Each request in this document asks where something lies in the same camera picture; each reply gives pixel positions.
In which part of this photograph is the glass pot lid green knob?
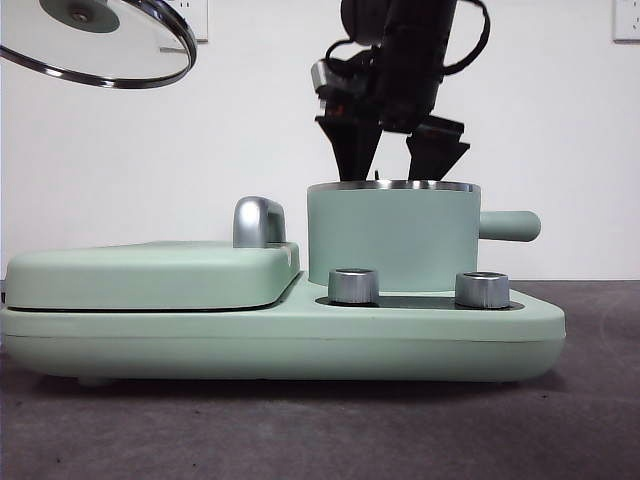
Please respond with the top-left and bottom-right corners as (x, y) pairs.
(0, 0), (199, 91)

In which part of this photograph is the silver control knob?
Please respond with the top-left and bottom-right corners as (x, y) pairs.
(453, 272), (511, 309)
(327, 268), (380, 306)

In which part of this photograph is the mint green breakfast machine base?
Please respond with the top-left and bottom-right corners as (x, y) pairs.
(0, 272), (567, 387)

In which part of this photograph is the mint green griddle cover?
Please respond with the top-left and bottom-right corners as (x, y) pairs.
(3, 242), (301, 312)

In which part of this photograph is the pale grey camera box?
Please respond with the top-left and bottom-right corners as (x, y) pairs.
(309, 59), (335, 99)

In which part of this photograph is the mint green pot with handle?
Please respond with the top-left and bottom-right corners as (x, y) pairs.
(306, 179), (542, 295)

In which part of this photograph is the black cable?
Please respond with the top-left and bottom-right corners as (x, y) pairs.
(324, 37), (386, 66)
(442, 0), (492, 71)

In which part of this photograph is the silver griddle cover handle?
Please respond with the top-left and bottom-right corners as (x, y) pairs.
(232, 197), (288, 250)

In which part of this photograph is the white wall socket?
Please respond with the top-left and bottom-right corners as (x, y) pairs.
(612, 0), (640, 44)
(167, 0), (210, 44)

